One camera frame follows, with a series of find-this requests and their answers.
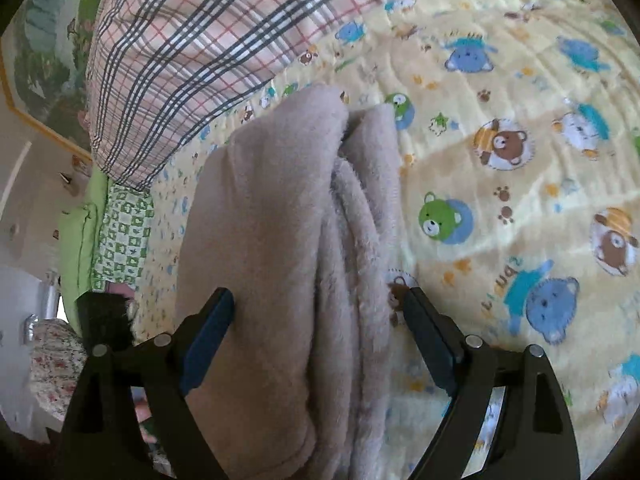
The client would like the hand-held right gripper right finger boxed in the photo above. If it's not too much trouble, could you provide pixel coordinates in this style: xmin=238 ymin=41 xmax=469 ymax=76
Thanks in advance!
xmin=402 ymin=287 xmax=583 ymax=480

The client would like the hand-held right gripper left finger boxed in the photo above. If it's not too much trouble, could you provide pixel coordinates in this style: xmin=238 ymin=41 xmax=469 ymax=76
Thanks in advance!
xmin=55 ymin=287 xmax=236 ymax=480

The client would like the beige knit sweater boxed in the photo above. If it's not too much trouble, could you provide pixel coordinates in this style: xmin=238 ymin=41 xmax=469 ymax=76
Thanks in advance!
xmin=175 ymin=82 xmax=405 ymax=480

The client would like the pink cloth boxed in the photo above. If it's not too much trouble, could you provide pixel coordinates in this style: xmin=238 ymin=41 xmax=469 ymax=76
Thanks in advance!
xmin=106 ymin=282 xmax=137 ymax=302

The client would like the black object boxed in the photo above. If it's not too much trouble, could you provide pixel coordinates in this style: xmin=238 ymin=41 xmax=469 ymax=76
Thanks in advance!
xmin=76 ymin=291 xmax=135 ymax=357

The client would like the floral cloth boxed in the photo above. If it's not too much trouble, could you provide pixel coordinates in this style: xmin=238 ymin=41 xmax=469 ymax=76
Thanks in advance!
xmin=27 ymin=319 xmax=89 ymax=422

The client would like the yellow bear print blanket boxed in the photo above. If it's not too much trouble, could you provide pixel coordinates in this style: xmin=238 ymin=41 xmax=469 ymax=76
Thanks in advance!
xmin=132 ymin=0 xmax=640 ymax=466

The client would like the pink plaid quilt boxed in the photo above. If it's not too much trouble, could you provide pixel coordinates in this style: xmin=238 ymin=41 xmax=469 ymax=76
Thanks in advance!
xmin=85 ymin=0 xmax=591 ymax=192

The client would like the framed wall picture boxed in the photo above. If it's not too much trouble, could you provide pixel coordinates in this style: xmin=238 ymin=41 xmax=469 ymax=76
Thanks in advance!
xmin=0 ymin=0 xmax=117 ymax=162

